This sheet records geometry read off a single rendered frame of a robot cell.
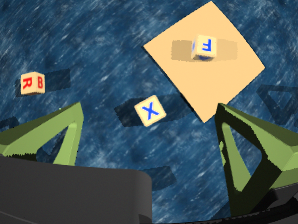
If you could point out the beige letter block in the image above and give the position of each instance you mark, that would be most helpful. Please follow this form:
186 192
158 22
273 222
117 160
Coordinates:
150 110
204 47
32 83

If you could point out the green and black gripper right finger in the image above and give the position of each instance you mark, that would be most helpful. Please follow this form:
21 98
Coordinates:
278 166

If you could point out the beige mat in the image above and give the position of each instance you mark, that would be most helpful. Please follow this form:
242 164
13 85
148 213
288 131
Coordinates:
203 83

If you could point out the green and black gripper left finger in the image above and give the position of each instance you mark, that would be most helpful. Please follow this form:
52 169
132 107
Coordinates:
23 141

